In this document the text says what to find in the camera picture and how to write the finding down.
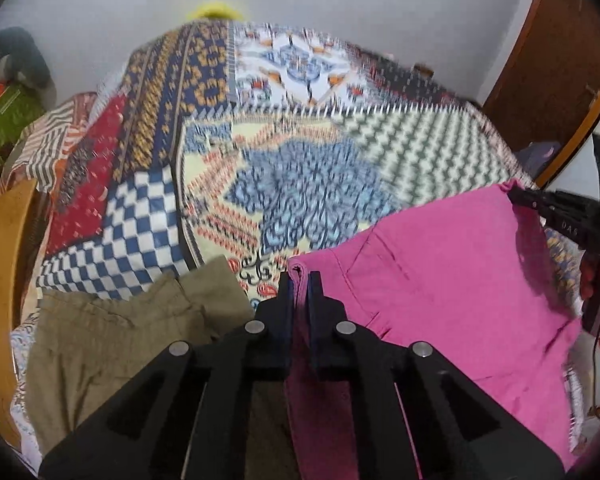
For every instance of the pink pants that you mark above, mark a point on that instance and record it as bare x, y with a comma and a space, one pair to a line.
430, 285

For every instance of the green box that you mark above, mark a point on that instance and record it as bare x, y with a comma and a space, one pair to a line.
7, 120

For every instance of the light wooden board with cutouts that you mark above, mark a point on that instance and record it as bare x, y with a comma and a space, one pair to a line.
0, 260

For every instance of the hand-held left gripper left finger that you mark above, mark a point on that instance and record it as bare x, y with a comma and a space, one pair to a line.
280, 320

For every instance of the yellow object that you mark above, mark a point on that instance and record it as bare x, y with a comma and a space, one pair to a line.
215, 11

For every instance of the olive green pants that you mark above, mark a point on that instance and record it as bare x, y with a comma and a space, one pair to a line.
105, 330

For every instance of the blue-grey cloth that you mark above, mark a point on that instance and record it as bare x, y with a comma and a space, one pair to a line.
537, 157

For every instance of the dark grey cloth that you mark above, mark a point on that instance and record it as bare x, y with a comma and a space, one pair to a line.
20, 55

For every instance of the person's right hand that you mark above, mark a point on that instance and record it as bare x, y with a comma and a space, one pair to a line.
587, 280

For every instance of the patterned patchwork bed sheet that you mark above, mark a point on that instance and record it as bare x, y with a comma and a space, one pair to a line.
300, 185

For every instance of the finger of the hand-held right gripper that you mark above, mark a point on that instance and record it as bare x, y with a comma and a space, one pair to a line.
530, 199

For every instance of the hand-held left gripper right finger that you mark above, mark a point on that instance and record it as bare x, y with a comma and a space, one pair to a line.
314, 320

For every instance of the white wardrobe with pink hearts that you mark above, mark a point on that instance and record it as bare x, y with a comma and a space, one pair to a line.
580, 172

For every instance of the brown wooden door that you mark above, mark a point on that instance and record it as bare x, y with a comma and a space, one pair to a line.
545, 50

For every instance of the striped cloth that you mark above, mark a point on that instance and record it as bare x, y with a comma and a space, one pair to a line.
50, 135

